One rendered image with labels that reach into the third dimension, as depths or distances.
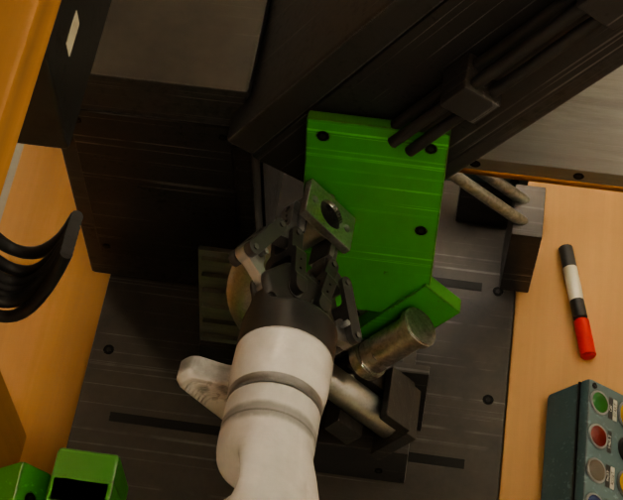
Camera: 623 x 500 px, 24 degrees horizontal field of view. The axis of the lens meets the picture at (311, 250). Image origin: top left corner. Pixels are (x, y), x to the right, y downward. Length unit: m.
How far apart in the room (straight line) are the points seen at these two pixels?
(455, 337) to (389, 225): 0.29
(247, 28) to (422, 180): 0.21
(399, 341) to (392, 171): 0.17
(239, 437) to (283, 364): 0.07
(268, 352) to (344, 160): 0.20
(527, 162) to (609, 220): 0.27
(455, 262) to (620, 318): 0.18
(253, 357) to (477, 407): 0.44
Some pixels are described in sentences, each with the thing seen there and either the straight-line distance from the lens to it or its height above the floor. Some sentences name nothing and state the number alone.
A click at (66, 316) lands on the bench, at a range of 1.53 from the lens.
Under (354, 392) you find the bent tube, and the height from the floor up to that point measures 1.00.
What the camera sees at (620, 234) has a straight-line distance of 1.57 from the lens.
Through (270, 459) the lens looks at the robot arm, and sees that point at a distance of 0.98.
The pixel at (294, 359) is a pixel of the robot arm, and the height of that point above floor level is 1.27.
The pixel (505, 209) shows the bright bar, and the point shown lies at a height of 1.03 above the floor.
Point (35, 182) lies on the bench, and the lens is 1.62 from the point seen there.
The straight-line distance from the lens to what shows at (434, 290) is 1.26.
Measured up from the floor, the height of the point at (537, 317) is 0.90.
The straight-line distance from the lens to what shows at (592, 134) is 1.35.
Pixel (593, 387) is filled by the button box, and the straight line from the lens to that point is 1.41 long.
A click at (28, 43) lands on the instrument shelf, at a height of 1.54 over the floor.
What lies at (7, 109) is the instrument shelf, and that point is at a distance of 0.85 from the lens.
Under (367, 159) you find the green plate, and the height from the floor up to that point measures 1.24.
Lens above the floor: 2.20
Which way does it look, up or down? 58 degrees down
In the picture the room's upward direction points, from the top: straight up
